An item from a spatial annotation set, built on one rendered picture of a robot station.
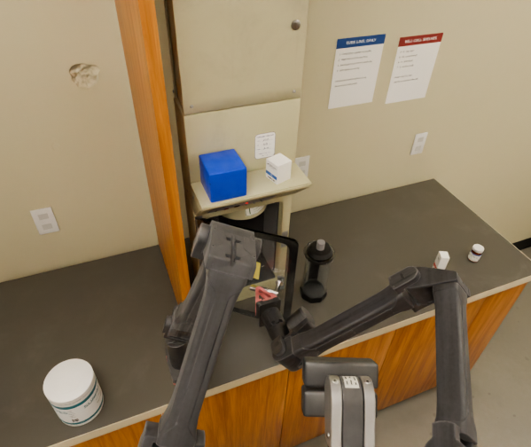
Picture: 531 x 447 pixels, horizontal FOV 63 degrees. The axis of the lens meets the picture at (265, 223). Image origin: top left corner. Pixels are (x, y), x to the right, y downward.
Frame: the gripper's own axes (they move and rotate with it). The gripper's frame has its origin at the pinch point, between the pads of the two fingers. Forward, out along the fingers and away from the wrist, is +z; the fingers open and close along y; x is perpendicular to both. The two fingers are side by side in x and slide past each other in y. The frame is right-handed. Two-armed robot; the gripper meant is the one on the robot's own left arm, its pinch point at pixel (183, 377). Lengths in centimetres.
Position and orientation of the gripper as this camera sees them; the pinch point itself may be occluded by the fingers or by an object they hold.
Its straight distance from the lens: 128.4
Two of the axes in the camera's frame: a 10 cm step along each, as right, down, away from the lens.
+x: -9.3, 2.3, -3.0
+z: -0.3, 7.5, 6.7
